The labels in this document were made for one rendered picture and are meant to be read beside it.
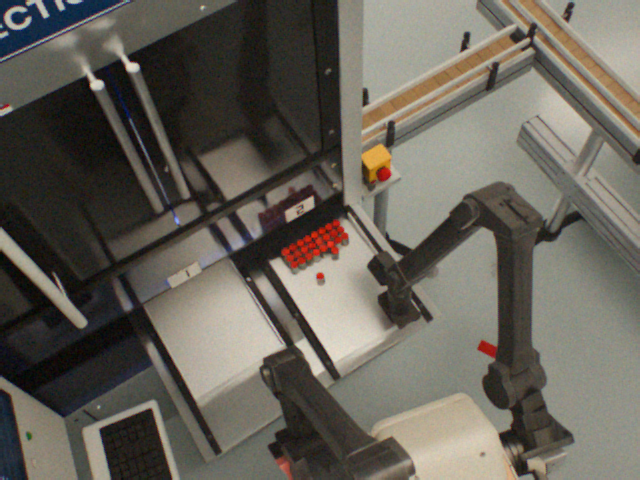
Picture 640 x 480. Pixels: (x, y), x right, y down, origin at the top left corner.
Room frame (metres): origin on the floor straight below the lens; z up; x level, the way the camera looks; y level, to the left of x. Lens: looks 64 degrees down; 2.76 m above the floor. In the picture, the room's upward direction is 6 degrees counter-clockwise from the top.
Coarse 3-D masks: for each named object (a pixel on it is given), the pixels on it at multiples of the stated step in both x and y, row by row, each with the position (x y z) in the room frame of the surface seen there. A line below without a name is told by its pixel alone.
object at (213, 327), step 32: (192, 288) 0.83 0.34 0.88; (224, 288) 0.82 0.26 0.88; (160, 320) 0.75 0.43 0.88; (192, 320) 0.74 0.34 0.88; (224, 320) 0.72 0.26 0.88; (256, 320) 0.71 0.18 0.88; (192, 352) 0.65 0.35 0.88; (224, 352) 0.64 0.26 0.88; (256, 352) 0.63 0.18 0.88; (192, 384) 0.56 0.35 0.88; (224, 384) 0.55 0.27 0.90
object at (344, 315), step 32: (352, 224) 0.96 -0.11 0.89; (352, 256) 0.87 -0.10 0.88; (288, 288) 0.79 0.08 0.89; (320, 288) 0.78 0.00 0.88; (352, 288) 0.77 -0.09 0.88; (384, 288) 0.76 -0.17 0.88; (320, 320) 0.69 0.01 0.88; (352, 320) 0.69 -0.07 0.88; (384, 320) 0.68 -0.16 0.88; (352, 352) 0.59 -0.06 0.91
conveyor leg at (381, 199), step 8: (384, 192) 1.26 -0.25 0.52; (376, 200) 1.26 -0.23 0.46; (384, 200) 1.26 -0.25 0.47; (376, 208) 1.26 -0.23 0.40; (384, 208) 1.26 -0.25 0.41; (376, 216) 1.26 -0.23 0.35; (384, 216) 1.26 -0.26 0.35; (376, 224) 1.26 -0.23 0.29; (384, 224) 1.26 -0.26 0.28; (384, 232) 1.26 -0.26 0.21
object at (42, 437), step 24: (0, 384) 0.51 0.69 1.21; (0, 408) 0.45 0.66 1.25; (24, 408) 0.49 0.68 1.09; (48, 408) 0.54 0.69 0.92; (0, 432) 0.40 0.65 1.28; (24, 432) 0.43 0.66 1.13; (48, 432) 0.47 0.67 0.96; (0, 456) 0.35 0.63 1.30; (24, 456) 0.37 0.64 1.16; (48, 456) 0.40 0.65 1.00; (72, 456) 0.44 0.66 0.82
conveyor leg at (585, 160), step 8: (592, 136) 1.23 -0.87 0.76; (600, 136) 1.22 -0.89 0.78; (584, 144) 1.25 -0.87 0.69; (592, 144) 1.22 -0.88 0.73; (600, 144) 1.22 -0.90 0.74; (584, 152) 1.23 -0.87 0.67; (592, 152) 1.22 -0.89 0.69; (576, 160) 1.25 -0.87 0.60; (584, 160) 1.22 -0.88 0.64; (592, 160) 1.22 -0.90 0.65; (576, 168) 1.23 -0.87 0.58; (584, 168) 1.22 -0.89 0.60; (560, 200) 1.23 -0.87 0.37; (560, 208) 1.22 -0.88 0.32; (568, 208) 1.22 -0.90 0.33; (552, 216) 1.23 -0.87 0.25; (560, 216) 1.22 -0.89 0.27; (552, 224) 1.22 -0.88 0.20; (552, 232) 1.22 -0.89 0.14
